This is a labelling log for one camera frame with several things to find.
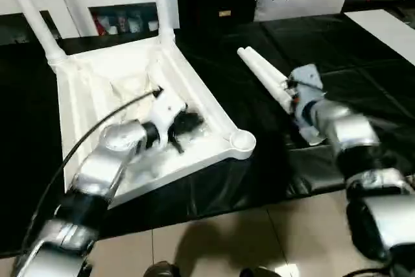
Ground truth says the white plastic table leg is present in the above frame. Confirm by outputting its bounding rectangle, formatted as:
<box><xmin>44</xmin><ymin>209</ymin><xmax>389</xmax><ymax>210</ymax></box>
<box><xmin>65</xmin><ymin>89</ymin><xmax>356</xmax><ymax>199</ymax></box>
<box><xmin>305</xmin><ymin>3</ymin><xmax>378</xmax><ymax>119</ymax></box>
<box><xmin>152</xmin><ymin>0</ymin><xmax>176</xmax><ymax>43</ymax></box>
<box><xmin>244</xmin><ymin>45</ymin><xmax>325</xmax><ymax>147</ymax></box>
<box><xmin>237</xmin><ymin>46</ymin><xmax>294</xmax><ymax>114</ymax></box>
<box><xmin>0</xmin><ymin>0</ymin><xmax>67</xmax><ymax>66</ymax></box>

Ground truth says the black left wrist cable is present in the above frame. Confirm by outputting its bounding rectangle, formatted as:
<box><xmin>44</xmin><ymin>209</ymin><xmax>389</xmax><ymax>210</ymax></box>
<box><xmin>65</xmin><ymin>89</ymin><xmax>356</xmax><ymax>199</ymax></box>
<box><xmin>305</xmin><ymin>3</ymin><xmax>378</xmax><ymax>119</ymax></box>
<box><xmin>19</xmin><ymin>87</ymin><xmax>165</xmax><ymax>258</ymax></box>

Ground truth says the black screen with red light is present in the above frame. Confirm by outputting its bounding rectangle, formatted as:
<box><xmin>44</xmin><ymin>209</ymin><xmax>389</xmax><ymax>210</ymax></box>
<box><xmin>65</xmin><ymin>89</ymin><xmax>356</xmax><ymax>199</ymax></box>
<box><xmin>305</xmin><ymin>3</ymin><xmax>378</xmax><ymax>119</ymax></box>
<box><xmin>346</xmin><ymin>0</ymin><xmax>415</xmax><ymax>8</ymax></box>

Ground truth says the white plastic table top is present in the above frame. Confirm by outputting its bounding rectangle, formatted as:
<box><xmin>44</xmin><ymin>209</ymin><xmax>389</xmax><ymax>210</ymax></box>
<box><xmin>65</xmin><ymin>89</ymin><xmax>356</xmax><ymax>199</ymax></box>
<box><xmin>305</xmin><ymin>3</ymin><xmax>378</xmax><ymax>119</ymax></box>
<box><xmin>47</xmin><ymin>35</ymin><xmax>257</xmax><ymax>210</ymax></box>

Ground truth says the dark robot leg part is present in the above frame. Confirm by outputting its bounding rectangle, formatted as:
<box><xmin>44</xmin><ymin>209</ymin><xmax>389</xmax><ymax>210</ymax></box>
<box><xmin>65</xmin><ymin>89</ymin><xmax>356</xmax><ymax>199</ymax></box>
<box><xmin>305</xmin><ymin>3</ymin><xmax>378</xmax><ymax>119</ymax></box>
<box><xmin>241</xmin><ymin>267</ymin><xmax>276</xmax><ymax>277</ymax></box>
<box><xmin>144</xmin><ymin>260</ymin><xmax>181</xmax><ymax>277</ymax></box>

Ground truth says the white plastic upturned table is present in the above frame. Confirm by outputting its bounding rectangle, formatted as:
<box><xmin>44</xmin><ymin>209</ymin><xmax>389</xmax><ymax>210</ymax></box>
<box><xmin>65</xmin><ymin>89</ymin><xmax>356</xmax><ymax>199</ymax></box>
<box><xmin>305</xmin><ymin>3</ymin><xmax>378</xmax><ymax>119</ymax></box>
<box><xmin>0</xmin><ymin>10</ymin><xmax>415</xmax><ymax>255</ymax></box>

